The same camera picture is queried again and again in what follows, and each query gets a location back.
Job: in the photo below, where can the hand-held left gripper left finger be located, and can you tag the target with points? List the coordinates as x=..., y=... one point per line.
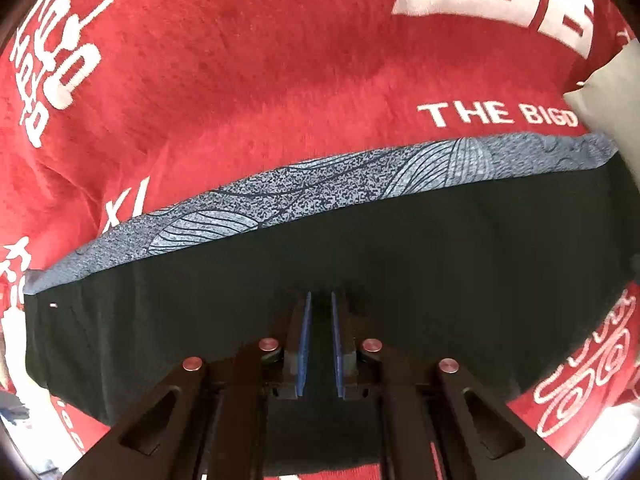
x=303, y=347

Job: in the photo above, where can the red printed blanket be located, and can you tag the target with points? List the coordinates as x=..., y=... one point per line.
x=250, y=85

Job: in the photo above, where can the black pants with patterned waistband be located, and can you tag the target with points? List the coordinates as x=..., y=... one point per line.
x=400, y=260

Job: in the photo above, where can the grey cushion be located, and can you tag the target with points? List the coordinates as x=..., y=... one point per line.
x=610, y=95

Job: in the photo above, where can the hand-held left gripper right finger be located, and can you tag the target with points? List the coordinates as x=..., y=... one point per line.
x=339, y=347

